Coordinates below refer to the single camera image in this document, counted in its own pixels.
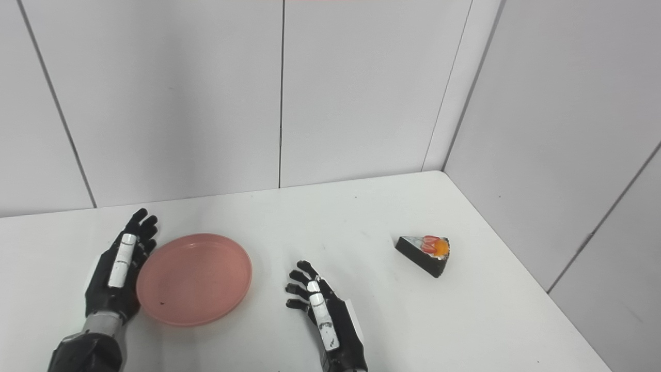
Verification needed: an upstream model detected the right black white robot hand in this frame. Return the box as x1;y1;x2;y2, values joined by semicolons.
285;260;368;372

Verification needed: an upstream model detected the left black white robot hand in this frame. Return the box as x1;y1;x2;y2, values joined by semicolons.
84;208;159;325

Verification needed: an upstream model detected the pink round plate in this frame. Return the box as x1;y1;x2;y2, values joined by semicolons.
136;234;253;327

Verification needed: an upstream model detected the chocolate cake slice with fruit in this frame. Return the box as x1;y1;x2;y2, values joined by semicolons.
395;235;451;278

